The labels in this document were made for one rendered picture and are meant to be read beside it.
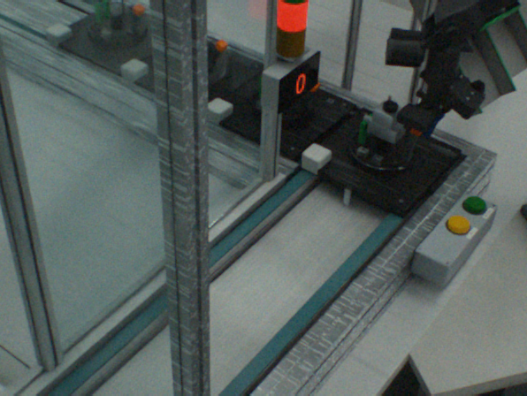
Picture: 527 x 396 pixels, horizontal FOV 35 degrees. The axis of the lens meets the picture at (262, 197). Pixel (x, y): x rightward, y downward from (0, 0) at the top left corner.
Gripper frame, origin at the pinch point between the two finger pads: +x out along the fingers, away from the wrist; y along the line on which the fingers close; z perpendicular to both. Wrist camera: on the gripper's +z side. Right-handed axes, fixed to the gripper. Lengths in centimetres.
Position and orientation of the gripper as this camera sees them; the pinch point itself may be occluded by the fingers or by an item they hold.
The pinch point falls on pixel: (430, 122)
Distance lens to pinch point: 161.4
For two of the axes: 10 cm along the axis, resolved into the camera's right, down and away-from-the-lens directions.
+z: 8.0, 4.2, -4.3
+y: 6.0, -5.2, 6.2
